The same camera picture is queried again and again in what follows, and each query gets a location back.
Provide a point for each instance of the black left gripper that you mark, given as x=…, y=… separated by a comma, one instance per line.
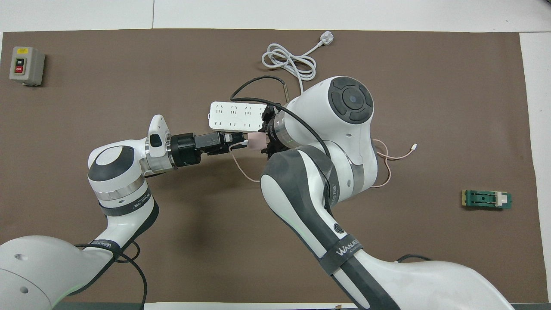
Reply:
x=193, y=148

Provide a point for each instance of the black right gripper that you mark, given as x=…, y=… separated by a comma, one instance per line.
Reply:
x=272, y=138

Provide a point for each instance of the pink charger block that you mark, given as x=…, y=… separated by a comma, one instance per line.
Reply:
x=257, y=141

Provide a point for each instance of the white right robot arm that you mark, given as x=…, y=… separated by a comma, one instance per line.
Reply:
x=344, y=129

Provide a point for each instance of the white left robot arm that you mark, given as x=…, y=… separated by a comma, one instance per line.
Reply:
x=116, y=172

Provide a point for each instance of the white power strip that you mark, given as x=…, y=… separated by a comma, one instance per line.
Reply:
x=232, y=116

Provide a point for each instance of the brown table mat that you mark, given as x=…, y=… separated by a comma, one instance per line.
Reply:
x=172, y=64

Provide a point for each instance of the green circuit board module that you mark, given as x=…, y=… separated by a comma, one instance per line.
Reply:
x=482, y=199

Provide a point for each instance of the white clip on holder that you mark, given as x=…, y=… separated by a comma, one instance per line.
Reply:
x=500, y=199

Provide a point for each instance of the white wall plug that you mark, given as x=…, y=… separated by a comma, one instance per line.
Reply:
x=327, y=38

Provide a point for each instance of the grey on-off switch box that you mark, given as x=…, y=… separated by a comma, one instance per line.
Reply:
x=30, y=64

